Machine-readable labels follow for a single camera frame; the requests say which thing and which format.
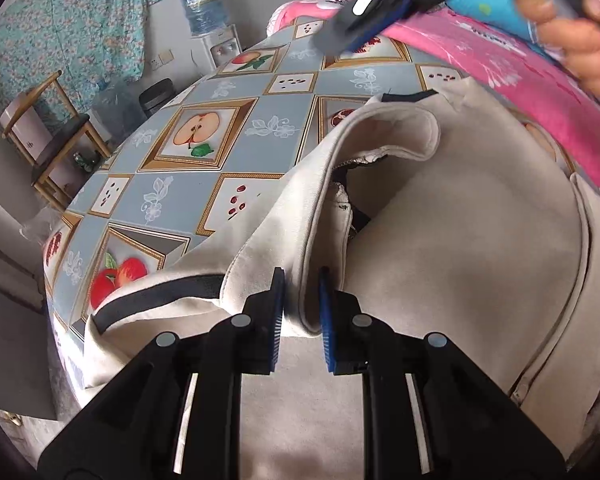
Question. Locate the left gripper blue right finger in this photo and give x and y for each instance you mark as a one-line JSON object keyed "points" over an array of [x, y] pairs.
{"points": [[337, 310]]}

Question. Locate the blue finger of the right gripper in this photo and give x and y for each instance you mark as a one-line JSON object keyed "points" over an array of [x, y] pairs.
{"points": [[370, 20]]}

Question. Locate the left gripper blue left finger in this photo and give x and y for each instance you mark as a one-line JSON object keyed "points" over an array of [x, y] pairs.
{"points": [[266, 312]]}

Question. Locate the cream jacket with black trim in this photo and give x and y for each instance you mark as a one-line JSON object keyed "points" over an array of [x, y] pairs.
{"points": [[442, 215]]}

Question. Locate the person's right hand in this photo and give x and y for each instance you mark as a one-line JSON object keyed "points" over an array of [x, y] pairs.
{"points": [[579, 39]]}

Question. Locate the blue polka dot pillow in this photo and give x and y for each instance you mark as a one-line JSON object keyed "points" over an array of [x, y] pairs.
{"points": [[501, 14]]}

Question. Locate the pink floral blanket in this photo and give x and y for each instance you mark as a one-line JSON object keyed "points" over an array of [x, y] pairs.
{"points": [[503, 64]]}

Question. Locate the fruit pattern tablecloth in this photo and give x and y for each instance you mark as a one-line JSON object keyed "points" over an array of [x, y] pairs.
{"points": [[206, 155]]}

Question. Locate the blue water jug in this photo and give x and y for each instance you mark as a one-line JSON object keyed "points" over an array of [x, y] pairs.
{"points": [[204, 16]]}

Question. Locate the white water dispenser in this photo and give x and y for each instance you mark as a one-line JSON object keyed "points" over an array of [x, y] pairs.
{"points": [[212, 50]]}

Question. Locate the dark grey cabinet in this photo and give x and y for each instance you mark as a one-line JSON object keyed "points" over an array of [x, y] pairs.
{"points": [[24, 370]]}

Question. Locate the wooden chair with dark seat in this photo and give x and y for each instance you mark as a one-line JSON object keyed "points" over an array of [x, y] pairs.
{"points": [[48, 154]]}

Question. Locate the teal floral hanging cloth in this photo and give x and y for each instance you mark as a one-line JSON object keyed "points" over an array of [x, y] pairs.
{"points": [[89, 43]]}

